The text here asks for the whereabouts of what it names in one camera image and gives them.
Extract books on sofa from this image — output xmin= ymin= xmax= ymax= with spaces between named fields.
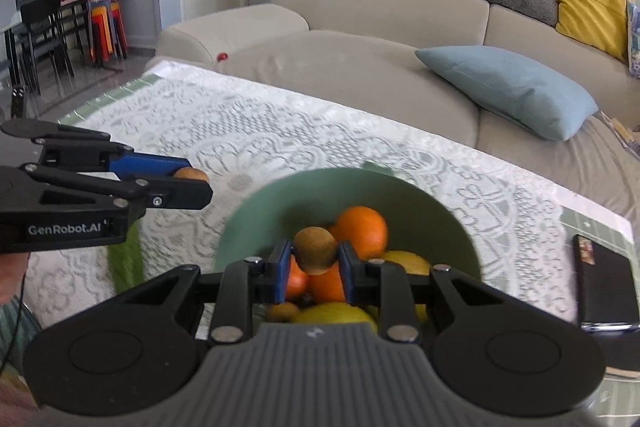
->
xmin=599 ymin=112 xmax=640 ymax=157

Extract brown kiwi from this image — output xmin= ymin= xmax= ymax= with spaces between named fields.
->
xmin=172 ymin=167 xmax=209 ymax=182
xmin=293 ymin=227 xmax=338 ymax=275
xmin=266 ymin=301 xmax=300 ymax=323

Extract black notebook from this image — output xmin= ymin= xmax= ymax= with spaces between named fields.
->
xmin=573 ymin=234 xmax=639 ymax=378

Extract brown kiwi bottom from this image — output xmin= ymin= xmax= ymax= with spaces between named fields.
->
xmin=172 ymin=167 xmax=209 ymax=182

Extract blue patterned cushion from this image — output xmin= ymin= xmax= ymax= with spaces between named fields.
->
xmin=626 ymin=0 xmax=640 ymax=79

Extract person's left hand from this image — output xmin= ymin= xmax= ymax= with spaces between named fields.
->
xmin=0 ymin=253 xmax=30 ymax=305

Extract beige sofa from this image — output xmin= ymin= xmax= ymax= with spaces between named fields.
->
xmin=155 ymin=0 xmax=639 ymax=223

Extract green cucumber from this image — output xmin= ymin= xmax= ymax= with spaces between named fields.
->
xmin=107 ymin=221 xmax=144 ymax=295

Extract stacked colourful stools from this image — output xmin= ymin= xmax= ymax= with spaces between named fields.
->
xmin=88 ymin=0 xmax=128 ymax=66

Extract brown kiwi top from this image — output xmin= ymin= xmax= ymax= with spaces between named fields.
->
xmin=266 ymin=301 xmax=300 ymax=323

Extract yellow cushion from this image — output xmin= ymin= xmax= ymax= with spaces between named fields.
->
xmin=555 ymin=0 xmax=634 ymax=62

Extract white lace tablecloth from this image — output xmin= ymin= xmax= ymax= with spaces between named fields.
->
xmin=22 ymin=58 xmax=632 ymax=327

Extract green colander bowl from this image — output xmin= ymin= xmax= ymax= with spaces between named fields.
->
xmin=214 ymin=166 xmax=484 ymax=323

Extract orange mandarin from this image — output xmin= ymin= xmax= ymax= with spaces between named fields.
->
xmin=285 ymin=256 xmax=309 ymax=301
xmin=307 ymin=262 xmax=346 ymax=303
xmin=329 ymin=206 xmax=388 ymax=260

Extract light blue pillow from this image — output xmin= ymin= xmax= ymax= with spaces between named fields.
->
xmin=416 ymin=46 xmax=599 ymax=142

